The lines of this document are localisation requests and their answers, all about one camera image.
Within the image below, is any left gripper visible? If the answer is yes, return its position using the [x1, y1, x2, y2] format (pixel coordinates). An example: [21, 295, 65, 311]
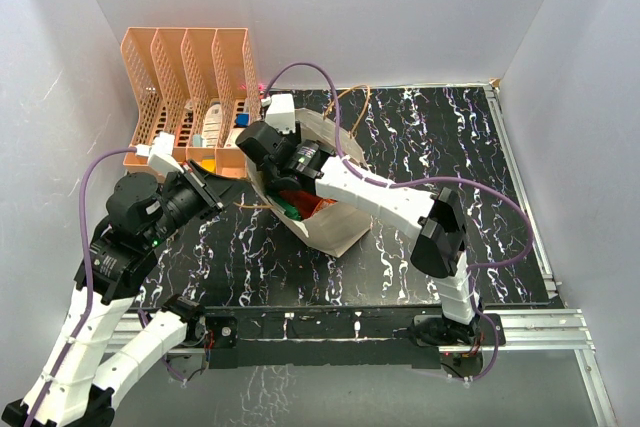
[144, 158, 251, 247]

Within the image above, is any brown paper bag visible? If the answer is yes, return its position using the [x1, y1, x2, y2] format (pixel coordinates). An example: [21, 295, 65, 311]
[240, 106, 370, 257]

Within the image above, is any orange chips bag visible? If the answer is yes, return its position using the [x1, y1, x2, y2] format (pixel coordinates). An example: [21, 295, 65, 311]
[278, 190, 321, 217]

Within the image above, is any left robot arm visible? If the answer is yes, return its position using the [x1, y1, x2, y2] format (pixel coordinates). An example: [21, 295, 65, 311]
[1, 161, 246, 426]

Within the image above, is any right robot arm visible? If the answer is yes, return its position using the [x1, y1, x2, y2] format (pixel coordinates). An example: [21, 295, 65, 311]
[235, 121, 483, 349]

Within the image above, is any green snack bag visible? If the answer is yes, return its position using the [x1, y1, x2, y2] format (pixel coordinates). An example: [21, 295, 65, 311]
[271, 196, 303, 221]

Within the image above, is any white box red label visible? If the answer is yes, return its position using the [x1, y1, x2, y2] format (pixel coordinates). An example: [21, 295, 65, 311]
[225, 127, 244, 148]

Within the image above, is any blue stamp block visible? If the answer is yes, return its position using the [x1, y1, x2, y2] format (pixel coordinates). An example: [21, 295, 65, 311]
[235, 113, 250, 127]

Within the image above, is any yellow small item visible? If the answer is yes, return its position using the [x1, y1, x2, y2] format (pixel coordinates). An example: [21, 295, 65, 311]
[199, 159, 216, 174]

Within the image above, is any white bottle with label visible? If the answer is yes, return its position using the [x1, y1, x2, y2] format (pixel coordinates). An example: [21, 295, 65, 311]
[202, 102, 223, 147]

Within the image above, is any orange plastic file organizer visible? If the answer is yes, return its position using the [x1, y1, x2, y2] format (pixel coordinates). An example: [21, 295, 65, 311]
[121, 27, 260, 178]

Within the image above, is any orange candy pack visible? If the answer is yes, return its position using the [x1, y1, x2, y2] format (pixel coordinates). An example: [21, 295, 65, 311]
[310, 197, 336, 217]

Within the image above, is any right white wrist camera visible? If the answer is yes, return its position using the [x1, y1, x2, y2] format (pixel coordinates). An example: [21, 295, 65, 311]
[261, 93, 296, 135]

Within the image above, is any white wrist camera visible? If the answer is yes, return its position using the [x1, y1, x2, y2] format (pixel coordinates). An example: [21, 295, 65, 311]
[130, 131, 185, 179]
[261, 93, 296, 135]

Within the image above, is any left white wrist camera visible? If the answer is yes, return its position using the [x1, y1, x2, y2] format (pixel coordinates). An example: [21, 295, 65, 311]
[130, 131, 185, 179]

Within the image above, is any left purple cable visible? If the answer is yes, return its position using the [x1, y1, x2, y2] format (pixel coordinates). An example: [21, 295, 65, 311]
[19, 146, 151, 427]

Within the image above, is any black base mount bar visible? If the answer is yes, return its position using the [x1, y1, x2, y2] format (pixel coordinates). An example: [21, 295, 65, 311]
[189, 305, 506, 375]

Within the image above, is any aluminium frame rail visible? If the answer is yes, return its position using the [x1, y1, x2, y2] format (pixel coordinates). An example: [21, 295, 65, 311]
[136, 86, 613, 425]

